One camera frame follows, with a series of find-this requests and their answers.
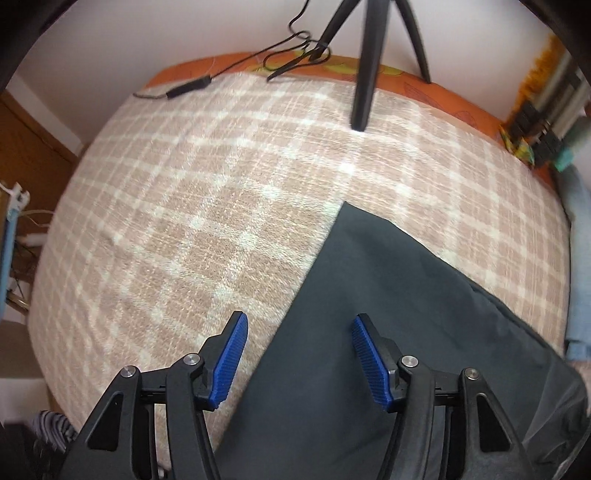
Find black tripod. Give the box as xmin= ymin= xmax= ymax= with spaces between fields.
xmin=318 ymin=0 xmax=433 ymax=133

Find striped cloth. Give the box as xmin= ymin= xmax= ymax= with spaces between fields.
xmin=31 ymin=410 xmax=80 ymax=464

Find thin white cable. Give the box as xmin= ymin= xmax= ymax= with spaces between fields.
xmin=17 ymin=209 xmax=55 ymax=247

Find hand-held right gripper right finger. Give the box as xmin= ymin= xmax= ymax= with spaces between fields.
xmin=350 ymin=314 xmax=527 ymax=480

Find orange bed sheet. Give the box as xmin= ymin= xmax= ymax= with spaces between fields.
xmin=139 ymin=52 xmax=557 ymax=185

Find wooden door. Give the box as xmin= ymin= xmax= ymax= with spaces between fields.
xmin=0 ymin=95 xmax=80 ymax=204

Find black cable with inline switch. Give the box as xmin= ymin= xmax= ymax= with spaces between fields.
xmin=133 ymin=0 xmax=331 ymax=100

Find dark grey pants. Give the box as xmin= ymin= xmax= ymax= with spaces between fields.
xmin=216 ymin=200 xmax=588 ymax=480

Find beige plaid blanket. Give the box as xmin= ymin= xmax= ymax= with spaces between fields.
xmin=28 ymin=71 xmax=572 ymax=467

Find blue board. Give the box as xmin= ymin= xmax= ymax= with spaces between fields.
xmin=0 ymin=185 xmax=21 ymax=320

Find light blue cloth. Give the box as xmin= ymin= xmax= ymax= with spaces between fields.
xmin=564 ymin=165 xmax=591 ymax=361

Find white plastic clamp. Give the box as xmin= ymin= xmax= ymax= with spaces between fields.
xmin=0 ymin=181 xmax=31 ymax=214

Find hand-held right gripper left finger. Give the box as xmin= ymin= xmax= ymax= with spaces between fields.
xmin=60 ymin=311 xmax=249 ymax=480

